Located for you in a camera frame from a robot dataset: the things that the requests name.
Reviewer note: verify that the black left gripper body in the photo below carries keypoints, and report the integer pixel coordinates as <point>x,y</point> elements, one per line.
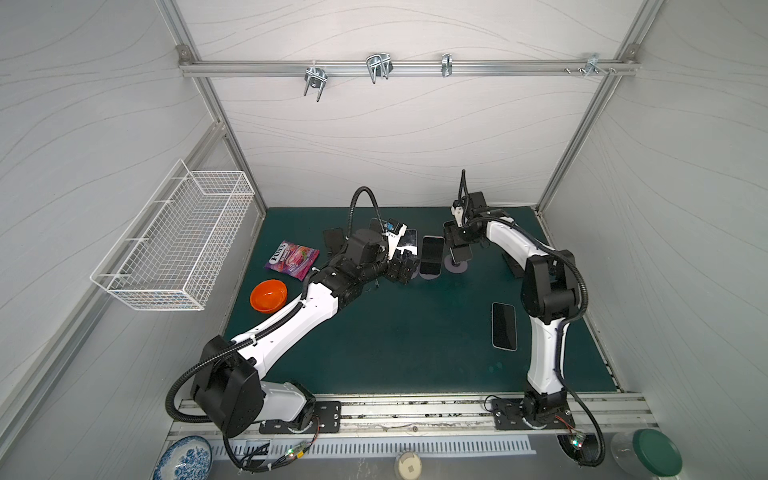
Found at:
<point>392,267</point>

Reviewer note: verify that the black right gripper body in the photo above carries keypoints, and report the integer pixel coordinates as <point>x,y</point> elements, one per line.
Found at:
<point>455,238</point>

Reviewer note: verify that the black folding phone stand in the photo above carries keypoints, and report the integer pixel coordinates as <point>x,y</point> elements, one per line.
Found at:
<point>335,241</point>

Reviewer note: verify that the phone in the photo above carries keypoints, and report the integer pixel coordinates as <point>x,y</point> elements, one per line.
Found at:
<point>504,327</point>
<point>409,241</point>
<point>461,254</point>
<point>431,256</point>

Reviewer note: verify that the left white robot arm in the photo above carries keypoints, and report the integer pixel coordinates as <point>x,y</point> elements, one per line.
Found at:
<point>228,386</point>

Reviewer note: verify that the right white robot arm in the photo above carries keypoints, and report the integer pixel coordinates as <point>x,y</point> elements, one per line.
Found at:
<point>553,294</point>

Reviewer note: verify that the purple Fox's candy bag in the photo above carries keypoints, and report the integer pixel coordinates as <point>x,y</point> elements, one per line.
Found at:
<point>292,259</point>

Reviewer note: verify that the orange plastic bowl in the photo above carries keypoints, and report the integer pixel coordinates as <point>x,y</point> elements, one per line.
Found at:
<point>269,296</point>

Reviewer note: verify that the round white puck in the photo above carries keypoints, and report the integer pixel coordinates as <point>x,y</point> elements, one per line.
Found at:
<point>408,466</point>

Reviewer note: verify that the green lid jar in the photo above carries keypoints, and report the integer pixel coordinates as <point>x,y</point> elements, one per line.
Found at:
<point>646,454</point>

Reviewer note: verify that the blue white patterned plate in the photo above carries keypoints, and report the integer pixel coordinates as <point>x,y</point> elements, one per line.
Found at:
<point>189,458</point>

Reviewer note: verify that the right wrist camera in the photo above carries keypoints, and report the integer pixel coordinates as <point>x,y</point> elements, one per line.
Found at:
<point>457,211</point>

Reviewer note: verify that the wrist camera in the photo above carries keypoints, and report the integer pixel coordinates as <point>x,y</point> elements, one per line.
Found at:
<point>393,232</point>
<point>457,211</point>

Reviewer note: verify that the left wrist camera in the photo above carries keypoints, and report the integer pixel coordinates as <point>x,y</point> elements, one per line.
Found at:
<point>393,232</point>

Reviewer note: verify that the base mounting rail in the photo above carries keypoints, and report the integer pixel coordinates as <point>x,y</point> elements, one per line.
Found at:
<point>479,413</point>

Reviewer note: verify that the aluminium crossbar rail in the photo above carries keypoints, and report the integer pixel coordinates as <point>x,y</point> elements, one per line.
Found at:
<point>384,66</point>

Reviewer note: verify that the white wire basket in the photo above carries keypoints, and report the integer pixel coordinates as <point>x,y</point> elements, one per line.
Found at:
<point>170,255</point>

